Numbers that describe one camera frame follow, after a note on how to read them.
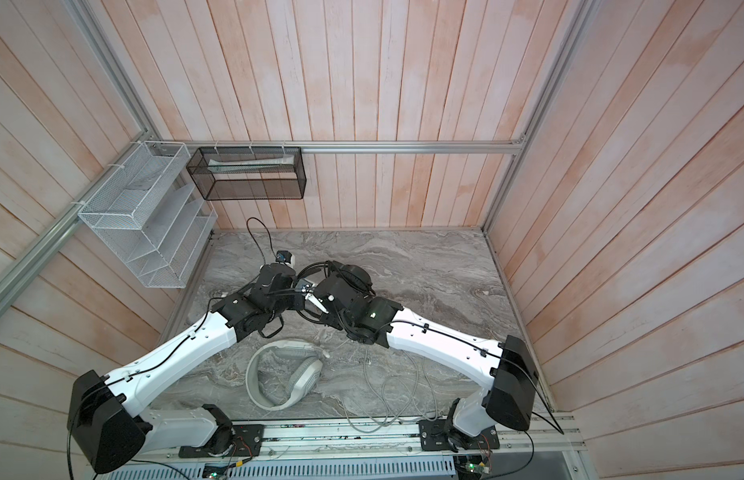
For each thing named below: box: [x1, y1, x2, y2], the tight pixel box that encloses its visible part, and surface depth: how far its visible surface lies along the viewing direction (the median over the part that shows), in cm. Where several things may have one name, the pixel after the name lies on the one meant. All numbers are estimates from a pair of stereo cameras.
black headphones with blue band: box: [296, 261, 375, 293], surface depth 81 cm
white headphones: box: [246, 340, 330, 411], surface depth 79 cm
